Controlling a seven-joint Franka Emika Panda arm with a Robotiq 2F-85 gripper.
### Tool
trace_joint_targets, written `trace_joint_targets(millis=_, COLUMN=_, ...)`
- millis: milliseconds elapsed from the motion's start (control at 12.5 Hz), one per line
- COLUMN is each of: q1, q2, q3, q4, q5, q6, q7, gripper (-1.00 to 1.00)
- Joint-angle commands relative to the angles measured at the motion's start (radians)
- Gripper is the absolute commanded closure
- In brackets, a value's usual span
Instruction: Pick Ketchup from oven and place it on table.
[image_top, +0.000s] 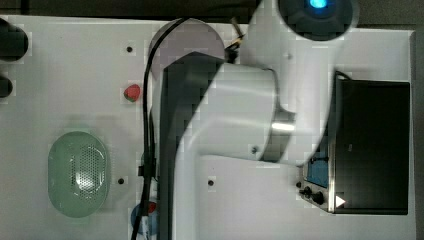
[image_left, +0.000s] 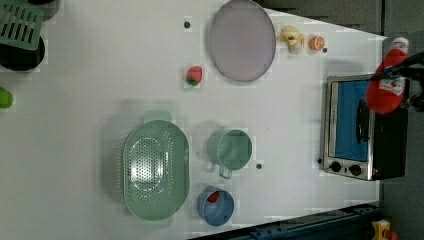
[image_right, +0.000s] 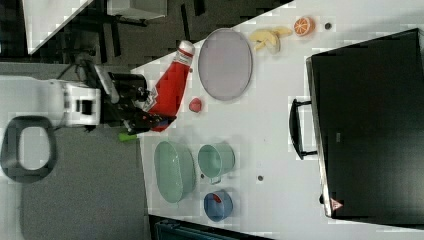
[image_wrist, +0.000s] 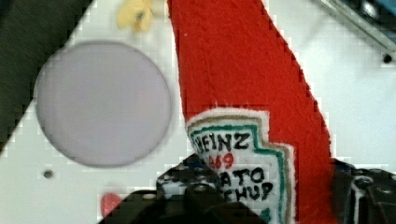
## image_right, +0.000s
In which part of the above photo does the white side table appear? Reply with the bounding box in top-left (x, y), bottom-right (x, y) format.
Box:
top-left (22, 0), bottom-right (94, 55)

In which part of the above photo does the orange half toy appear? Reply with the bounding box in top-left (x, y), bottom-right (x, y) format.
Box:
top-left (293, 17), bottom-right (315, 37)

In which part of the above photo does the green toy object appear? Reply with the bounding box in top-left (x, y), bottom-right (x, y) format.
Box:
top-left (118, 133), bottom-right (137, 142)

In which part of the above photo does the green colander bowl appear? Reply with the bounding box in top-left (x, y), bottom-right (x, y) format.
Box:
top-left (154, 141), bottom-right (196, 204)

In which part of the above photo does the small red item in bowl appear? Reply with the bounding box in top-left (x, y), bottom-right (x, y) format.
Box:
top-left (213, 194), bottom-right (222, 203)

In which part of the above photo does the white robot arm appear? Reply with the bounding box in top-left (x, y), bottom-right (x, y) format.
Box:
top-left (1, 74), bottom-right (175, 183)

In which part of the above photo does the peeled banana toy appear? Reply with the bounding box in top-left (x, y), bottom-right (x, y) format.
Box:
top-left (249, 27), bottom-right (292, 54)

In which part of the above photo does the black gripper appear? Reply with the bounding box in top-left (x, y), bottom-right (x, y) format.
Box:
top-left (100, 80), bottom-right (176, 134)

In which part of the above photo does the grey round plate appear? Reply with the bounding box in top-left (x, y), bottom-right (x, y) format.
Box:
top-left (198, 28), bottom-right (253, 101)

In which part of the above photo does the black cylindrical cup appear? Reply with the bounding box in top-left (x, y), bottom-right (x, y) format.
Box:
top-left (109, 72), bottom-right (148, 98)

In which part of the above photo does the red strawberry toy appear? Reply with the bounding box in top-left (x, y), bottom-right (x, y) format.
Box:
top-left (189, 98), bottom-right (202, 113)

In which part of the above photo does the black toaster oven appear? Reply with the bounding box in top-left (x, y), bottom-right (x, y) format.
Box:
top-left (306, 28), bottom-right (424, 229)

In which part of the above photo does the red ketchup bottle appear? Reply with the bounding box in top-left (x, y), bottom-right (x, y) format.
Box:
top-left (142, 40), bottom-right (195, 116)

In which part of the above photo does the green metal cup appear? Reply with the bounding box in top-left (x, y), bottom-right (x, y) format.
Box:
top-left (198, 142), bottom-right (235, 185)

